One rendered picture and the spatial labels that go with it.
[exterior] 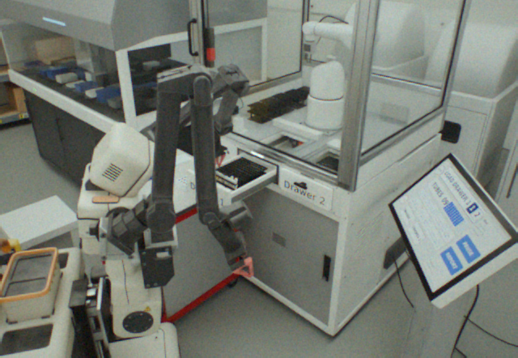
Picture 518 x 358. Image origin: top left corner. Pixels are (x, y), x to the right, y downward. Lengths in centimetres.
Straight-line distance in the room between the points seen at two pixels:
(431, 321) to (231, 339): 113
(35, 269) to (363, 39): 139
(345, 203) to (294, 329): 90
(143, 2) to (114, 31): 23
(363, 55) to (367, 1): 19
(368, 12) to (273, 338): 170
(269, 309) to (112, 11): 184
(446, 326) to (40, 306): 139
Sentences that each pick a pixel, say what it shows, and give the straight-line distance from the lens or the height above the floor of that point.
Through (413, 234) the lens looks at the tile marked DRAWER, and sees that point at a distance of 160.
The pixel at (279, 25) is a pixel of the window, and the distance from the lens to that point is 190.
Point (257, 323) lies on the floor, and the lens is 255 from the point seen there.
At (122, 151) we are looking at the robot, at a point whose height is 137.
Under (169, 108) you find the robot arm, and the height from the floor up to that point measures 154.
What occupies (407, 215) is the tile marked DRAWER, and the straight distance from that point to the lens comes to 168.
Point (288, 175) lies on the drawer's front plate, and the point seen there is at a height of 91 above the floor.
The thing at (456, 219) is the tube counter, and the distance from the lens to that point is 152.
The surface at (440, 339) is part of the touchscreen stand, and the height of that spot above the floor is 59.
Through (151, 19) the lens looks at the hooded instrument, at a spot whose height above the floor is 150.
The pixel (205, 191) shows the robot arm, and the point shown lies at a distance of 117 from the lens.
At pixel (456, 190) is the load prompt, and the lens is 160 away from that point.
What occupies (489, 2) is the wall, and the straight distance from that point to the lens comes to 486.
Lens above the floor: 190
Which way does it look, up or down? 28 degrees down
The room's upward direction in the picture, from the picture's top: straight up
